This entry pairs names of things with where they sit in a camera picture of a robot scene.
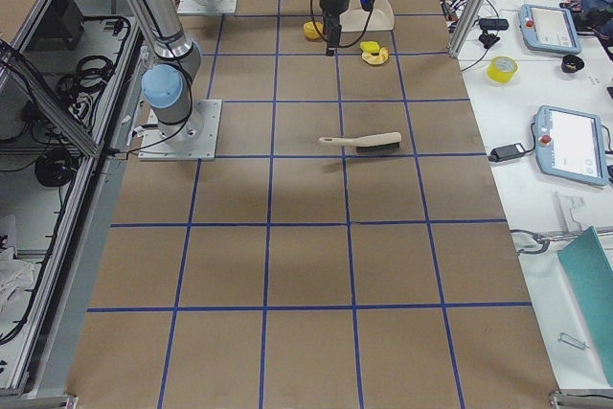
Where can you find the cream crescent foam piece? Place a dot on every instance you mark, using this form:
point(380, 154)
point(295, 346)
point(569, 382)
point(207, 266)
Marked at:
point(376, 59)

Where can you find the yellow tape roll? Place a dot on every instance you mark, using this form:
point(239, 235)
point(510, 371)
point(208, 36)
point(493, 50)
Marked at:
point(502, 69)

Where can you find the wooden hand brush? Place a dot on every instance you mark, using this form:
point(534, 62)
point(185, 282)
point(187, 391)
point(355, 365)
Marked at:
point(365, 144)

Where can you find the black webcam on table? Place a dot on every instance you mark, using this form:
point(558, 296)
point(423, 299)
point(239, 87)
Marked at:
point(490, 29)

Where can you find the yellow round sponge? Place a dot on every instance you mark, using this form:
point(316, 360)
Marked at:
point(313, 30)

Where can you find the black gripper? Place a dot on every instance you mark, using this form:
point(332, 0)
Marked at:
point(330, 6)

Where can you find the upper teach pendant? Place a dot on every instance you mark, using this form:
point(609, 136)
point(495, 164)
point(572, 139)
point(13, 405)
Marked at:
point(548, 29)

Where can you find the teach pendant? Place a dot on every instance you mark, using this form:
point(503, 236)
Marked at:
point(569, 144)
point(548, 29)

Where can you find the lower teach pendant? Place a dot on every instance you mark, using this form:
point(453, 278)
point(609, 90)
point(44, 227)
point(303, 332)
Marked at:
point(569, 144)

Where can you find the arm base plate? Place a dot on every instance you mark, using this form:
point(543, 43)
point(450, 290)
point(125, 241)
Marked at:
point(206, 7)
point(192, 141)

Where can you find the black power adapter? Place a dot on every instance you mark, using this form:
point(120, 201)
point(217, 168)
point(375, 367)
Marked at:
point(506, 153)

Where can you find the white crumpled cloth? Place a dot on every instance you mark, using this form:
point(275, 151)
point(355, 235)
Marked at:
point(17, 276)

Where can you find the metal control cabinet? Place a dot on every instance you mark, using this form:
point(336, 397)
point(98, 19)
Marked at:
point(69, 93)

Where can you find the teal folder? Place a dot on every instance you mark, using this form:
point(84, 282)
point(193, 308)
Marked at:
point(590, 274)

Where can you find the cream plastic dustpan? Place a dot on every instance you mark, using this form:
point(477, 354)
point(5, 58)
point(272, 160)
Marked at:
point(382, 18)

